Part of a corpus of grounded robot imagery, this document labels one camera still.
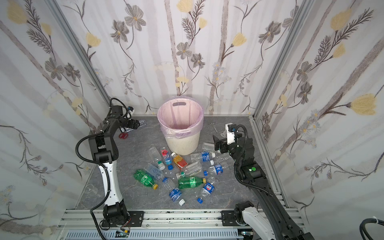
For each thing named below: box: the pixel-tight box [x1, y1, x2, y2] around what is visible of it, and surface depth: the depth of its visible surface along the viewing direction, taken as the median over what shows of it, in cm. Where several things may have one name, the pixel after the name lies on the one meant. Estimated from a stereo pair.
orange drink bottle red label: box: [170, 152, 188, 170], surface depth 91 cm
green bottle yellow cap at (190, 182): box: [178, 176, 207, 189], surface depth 84 cm
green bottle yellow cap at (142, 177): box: [133, 170, 159, 190], surface depth 84 cm
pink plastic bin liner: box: [157, 96, 204, 139], surface depth 92 cm
